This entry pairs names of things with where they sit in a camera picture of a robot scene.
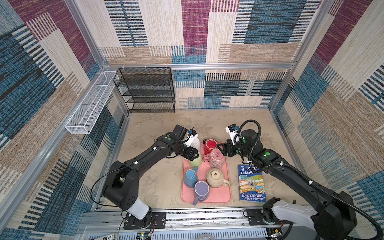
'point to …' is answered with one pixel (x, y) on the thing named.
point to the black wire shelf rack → (146, 90)
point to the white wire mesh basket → (82, 120)
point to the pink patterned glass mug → (216, 158)
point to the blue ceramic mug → (191, 177)
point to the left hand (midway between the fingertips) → (194, 151)
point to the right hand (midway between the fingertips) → (223, 145)
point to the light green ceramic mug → (197, 162)
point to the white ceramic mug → (196, 143)
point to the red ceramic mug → (210, 144)
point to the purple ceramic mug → (201, 190)
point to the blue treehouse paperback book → (251, 184)
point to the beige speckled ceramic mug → (215, 178)
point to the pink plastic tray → (188, 193)
